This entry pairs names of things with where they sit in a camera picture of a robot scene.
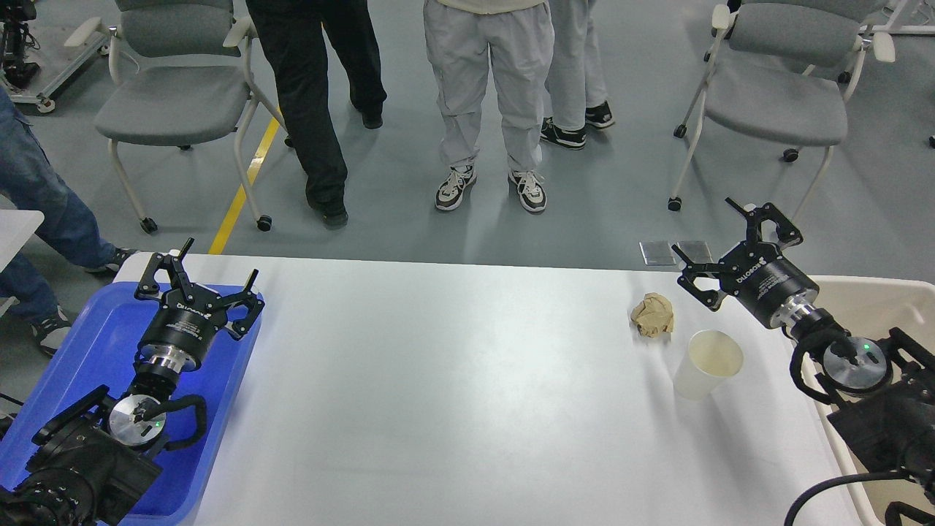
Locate metal floor plate left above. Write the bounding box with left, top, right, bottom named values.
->
left=640, top=240, right=676, bottom=267

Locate white side table corner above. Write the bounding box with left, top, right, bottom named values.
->
left=0, top=209, right=44, bottom=270

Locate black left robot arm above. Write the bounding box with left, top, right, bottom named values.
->
left=2, top=253, right=266, bottom=525

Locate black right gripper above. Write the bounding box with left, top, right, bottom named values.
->
left=671, top=197, right=820, bottom=329

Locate grey chair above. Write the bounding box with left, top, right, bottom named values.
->
left=688, top=1, right=895, bottom=182
left=66, top=1, right=284, bottom=233

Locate person in light grey trousers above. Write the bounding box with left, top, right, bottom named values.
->
left=422, top=0, right=556, bottom=215

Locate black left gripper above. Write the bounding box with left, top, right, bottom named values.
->
left=134, top=237, right=266, bottom=373

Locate person in black trousers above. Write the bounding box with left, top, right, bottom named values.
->
left=246, top=1, right=387, bottom=227

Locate white paper cup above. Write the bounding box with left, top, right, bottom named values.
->
left=673, top=329, right=744, bottom=400

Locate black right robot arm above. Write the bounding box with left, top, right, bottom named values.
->
left=672, top=202, right=934, bottom=525

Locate wheeled equipment stand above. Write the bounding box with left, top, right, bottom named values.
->
left=1, top=1, right=110, bottom=113

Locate person in blue jeans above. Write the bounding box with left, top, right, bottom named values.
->
left=1, top=92, right=137, bottom=357

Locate grey chair left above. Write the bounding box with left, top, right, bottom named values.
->
left=66, top=1, right=284, bottom=233

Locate metal floor plate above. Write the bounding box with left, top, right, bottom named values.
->
left=640, top=240, right=676, bottom=267
left=676, top=240, right=714, bottom=264

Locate beige plastic bin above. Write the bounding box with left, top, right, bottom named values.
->
left=794, top=276, right=934, bottom=525

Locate metal floor plate right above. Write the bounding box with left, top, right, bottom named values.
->
left=676, top=240, right=714, bottom=264

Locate grey chair right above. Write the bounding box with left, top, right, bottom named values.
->
left=688, top=1, right=895, bottom=182

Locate crumpled brown paper ball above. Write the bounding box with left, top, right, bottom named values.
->
left=630, top=292, right=675, bottom=338

